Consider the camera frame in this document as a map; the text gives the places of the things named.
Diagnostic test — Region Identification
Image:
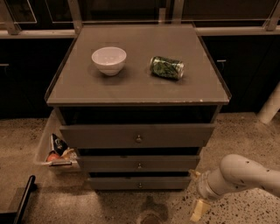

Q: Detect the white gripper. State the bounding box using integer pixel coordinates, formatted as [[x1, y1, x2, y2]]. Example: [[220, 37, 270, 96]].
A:
[[188, 169, 222, 222]]

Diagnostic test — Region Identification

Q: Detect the grey bottom drawer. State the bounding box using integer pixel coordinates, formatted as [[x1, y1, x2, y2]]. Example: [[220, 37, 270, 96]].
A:
[[87, 177, 191, 190]]

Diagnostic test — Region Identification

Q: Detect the grey drawer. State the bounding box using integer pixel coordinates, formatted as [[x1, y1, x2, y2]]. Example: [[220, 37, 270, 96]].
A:
[[87, 177, 191, 190], [77, 156, 200, 172], [59, 123, 214, 149]]

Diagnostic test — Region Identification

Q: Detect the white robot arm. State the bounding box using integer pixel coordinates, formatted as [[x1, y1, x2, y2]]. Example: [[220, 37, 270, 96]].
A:
[[189, 154, 280, 222]]

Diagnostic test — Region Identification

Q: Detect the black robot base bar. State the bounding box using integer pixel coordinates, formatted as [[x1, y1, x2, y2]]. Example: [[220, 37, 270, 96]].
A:
[[0, 175, 37, 224]]

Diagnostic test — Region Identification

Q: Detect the grey middle drawer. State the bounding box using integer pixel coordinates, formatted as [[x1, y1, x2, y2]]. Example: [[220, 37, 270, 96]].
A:
[[77, 156, 200, 172]]

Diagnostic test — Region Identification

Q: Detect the grey drawer cabinet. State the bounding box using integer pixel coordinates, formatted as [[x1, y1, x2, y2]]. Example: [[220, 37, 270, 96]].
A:
[[45, 24, 231, 181]]

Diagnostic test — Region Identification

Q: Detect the grey top drawer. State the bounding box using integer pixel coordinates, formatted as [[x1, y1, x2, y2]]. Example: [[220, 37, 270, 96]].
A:
[[59, 123, 214, 149]]

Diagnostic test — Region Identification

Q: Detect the white table leg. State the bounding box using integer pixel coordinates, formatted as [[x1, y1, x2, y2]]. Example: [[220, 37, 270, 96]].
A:
[[257, 81, 280, 124]]

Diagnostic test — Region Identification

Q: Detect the green soda can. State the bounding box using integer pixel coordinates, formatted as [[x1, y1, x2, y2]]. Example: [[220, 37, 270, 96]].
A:
[[150, 56, 185, 81]]

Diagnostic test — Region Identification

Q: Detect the crumpled tan snack packet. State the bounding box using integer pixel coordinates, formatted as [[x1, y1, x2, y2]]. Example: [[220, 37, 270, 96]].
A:
[[61, 148, 77, 160]]

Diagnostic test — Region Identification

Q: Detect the black snack bag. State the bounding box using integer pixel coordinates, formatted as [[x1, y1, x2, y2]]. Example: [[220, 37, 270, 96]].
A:
[[51, 134, 68, 156]]

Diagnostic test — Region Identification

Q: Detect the clear plastic bin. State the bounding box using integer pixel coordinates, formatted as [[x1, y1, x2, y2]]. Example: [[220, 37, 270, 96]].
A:
[[34, 110, 81, 174]]

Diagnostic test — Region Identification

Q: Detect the red apple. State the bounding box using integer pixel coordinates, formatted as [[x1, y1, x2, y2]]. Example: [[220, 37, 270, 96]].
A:
[[46, 153, 60, 162]]

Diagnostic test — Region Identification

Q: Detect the white ceramic bowl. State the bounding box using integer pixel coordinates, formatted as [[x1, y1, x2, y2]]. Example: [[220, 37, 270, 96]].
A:
[[91, 46, 127, 76]]

